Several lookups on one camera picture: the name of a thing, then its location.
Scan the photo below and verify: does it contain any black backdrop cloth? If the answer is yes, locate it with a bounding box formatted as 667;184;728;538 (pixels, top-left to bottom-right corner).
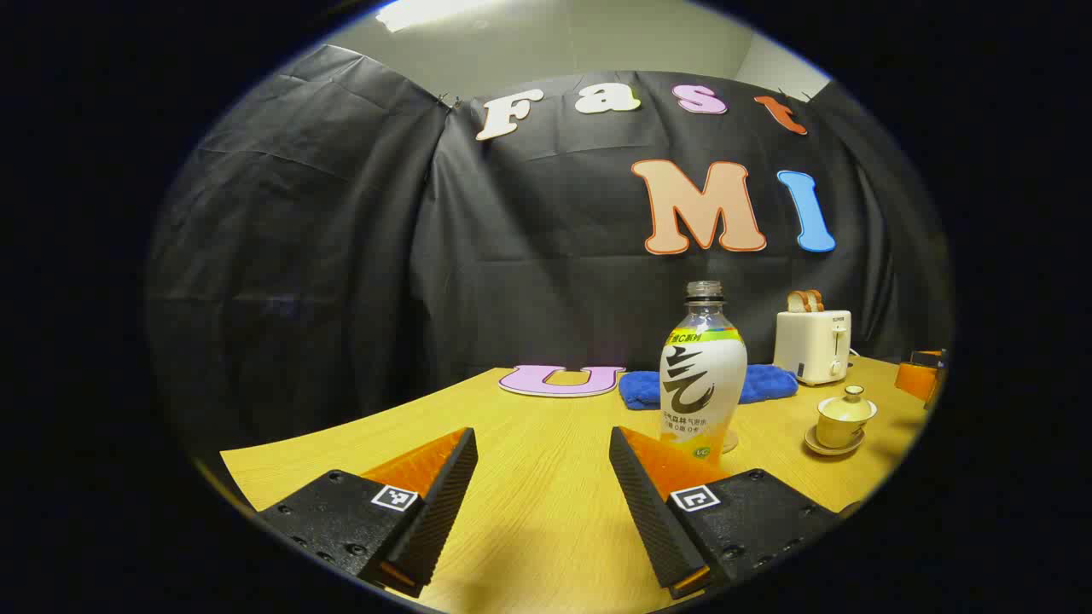
145;43;952;461

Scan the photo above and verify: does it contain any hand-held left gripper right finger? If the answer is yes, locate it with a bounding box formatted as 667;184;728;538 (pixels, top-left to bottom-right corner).
608;426;845;600

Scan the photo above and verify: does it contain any pale yellow saucer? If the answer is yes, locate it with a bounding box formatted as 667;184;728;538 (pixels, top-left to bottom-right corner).
804;424;867;457

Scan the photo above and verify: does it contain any blue towel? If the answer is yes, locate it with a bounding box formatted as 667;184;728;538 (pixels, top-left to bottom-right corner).
618;364;799;411

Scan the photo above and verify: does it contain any white toaster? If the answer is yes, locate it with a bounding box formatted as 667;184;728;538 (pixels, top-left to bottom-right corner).
773;310;852;386

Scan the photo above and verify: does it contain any white label water bottle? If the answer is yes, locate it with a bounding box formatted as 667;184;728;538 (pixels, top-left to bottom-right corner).
659;281;749;466

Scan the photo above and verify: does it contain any pale yellow teacup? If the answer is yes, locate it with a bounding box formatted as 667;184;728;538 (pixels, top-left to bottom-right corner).
816;414;868;449

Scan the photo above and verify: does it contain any pale yellow teacup lid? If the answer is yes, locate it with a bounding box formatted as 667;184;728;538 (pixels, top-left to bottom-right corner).
818;385;878;424

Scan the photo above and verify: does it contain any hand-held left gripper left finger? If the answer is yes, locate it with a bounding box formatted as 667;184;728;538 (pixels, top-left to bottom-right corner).
256;426;479;598

